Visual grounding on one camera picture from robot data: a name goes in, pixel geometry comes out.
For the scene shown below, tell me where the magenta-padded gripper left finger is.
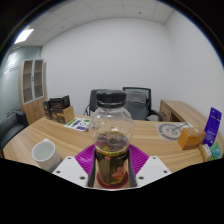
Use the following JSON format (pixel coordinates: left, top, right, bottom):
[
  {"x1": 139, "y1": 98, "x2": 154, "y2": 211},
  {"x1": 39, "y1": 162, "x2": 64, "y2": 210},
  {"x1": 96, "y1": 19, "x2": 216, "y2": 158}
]
[{"x1": 52, "y1": 143, "x2": 98, "y2": 188}]

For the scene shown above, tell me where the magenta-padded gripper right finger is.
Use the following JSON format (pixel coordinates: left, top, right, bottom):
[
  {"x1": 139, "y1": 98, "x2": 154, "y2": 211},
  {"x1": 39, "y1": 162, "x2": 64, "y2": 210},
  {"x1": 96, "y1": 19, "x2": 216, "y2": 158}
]
[{"x1": 127, "y1": 143, "x2": 173, "y2": 188}]

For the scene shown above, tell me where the clear black-capped drink bottle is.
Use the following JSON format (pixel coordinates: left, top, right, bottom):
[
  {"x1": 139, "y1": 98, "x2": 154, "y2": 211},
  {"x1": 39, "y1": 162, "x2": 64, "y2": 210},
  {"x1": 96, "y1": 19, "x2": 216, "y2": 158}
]
[{"x1": 89, "y1": 89, "x2": 135, "y2": 188}]

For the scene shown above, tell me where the grey and white mug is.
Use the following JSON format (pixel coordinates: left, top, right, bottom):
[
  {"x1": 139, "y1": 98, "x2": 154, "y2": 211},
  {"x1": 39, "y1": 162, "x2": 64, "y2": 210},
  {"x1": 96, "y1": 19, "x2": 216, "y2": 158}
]
[{"x1": 31, "y1": 138, "x2": 63, "y2": 173}]

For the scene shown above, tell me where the white printed leaflet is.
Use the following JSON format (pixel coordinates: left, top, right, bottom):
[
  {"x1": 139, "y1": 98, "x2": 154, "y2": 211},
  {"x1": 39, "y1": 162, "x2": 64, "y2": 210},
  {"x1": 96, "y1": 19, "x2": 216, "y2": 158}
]
[{"x1": 63, "y1": 117, "x2": 91, "y2": 132}]

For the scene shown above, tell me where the small orange box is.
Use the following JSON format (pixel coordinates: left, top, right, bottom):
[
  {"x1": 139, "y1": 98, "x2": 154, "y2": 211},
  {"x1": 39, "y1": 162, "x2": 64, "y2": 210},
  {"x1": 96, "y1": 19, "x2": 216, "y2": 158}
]
[{"x1": 177, "y1": 127, "x2": 207, "y2": 151}]

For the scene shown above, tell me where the tan and brown box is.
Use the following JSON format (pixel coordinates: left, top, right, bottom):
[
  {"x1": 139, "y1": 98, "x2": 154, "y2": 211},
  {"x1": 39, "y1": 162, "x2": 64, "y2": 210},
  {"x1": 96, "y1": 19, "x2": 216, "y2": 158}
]
[{"x1": 54, "y1": 105, "x2": 76, "y2": 125}]

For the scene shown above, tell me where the dark brown box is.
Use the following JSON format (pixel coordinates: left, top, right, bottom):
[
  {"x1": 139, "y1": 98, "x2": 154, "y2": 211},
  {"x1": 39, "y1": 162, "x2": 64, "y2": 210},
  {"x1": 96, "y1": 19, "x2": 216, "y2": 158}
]
[
  {"x1": 42, "y1": 99, "x2": 54, "y2": 120},
  {"x1": 49, "y1": 95, "x2": 71, "y2": 116}
]

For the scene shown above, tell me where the wooden side desk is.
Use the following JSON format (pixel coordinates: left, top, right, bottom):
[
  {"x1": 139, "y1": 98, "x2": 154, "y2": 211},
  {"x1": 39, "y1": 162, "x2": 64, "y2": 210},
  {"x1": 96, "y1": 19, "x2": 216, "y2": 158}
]
[{"x1": 158, "y1": 99, "x2": 214, "y2": 133}]

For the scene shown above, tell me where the grey mesh office chair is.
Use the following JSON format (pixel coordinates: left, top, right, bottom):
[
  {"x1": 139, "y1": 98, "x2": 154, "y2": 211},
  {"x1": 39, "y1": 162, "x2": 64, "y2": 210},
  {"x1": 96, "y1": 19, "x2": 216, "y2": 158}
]
[{"x1": 122, "y1": 86, "x2": 163, "y2": 122}]

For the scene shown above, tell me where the green folded cloth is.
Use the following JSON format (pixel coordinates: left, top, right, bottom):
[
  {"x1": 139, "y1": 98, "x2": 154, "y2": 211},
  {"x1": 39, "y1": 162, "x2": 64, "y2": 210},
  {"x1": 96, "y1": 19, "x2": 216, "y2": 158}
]
[{"x1": 209, "y1": 142, "x2": 223, "y2": 161}]

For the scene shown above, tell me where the black office chair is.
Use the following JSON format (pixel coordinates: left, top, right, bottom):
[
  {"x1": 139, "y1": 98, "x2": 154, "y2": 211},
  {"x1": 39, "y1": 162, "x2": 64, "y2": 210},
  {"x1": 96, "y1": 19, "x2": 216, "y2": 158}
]
[{"x1": 83, "y1": 88, "x2": 105, "y2": 117}]

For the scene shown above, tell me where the black leather sofa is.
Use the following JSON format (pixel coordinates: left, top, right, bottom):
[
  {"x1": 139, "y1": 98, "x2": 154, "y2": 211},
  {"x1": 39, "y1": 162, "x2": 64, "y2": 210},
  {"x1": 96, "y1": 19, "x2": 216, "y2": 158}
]
[{"x1": 0, "y1": 110, "x2": 29, "y2": 158}]

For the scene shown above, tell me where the purple standing package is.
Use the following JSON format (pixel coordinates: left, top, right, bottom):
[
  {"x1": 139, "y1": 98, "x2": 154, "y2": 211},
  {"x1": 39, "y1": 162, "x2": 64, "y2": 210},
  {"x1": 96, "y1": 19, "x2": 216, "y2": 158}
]
[{"x1": 203, "y1": 106, "x2": 223, "y2": 148}]

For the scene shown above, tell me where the wooden glass-door shelf cabinet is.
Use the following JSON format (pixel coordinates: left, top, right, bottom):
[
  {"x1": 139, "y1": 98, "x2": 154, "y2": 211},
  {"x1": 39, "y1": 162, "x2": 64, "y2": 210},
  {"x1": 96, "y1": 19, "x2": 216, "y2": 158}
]
[{"x1": 18, "y1": 59, "x2": 48, "y2": 125}]

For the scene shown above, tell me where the rectangular ceiling light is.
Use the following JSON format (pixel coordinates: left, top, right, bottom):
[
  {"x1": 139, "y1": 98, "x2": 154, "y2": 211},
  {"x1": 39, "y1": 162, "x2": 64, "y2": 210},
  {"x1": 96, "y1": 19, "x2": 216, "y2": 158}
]
[{"x1": 13, "y1": 28, "x2": 35, "y2": 45}]

